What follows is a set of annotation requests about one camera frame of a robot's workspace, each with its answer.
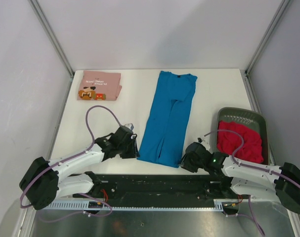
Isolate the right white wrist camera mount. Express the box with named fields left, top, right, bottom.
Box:
left=198, top=137, right=211, bottom=151

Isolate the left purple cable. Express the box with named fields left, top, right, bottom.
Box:
left=20, top=105, right=127, bottom=224

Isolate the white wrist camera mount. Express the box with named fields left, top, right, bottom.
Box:
left=198, top=137, right=211, bottom=151
left=124, top=123, right=134, bottom=131

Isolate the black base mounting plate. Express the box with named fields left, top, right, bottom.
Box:
left=88, top=174, right=247, bottom=208

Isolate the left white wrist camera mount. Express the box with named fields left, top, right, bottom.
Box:
left=124, top=123, right=134, bottom=131

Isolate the pink printed t shirt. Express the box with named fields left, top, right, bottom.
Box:
left=77, top=71, right=122, bottom=101

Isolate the aluminium frame post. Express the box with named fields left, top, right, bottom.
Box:
left=245, top=0, right=294, bottom=76
left=28, top=0, right=75, bottom=77

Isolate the white slotted cable duct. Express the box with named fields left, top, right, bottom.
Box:
left=37, top=198, right=249, bottom=212

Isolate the right aluminium frame post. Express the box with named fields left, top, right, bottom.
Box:
left=245, top=0, right=294, bottom=76

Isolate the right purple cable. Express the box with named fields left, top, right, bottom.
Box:
left=204, top=129, right=300, bottom=237

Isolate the grey plastic basket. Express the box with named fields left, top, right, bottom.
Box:
left=217, top=107, right=271, bottom=165

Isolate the purple cable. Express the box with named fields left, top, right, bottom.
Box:
left=20, top=105, right=127, bottom=224
left=204, top=129, right=300, bottom=237

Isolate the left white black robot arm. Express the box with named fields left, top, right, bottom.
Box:
left=19, top=125, right=139, bottom=210

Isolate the left aluminium frame post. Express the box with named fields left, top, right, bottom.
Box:
left=28, top=0, right=75, bottom=77

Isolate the blue t shirt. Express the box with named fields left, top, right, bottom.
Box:
left=137, top=71, right=198, bottom=168

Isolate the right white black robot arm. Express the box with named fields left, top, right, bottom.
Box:
left=180, top=142, right=300, bottom=214

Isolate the red t shirt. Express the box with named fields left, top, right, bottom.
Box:
left=216, top=121, right=264, bottom=163

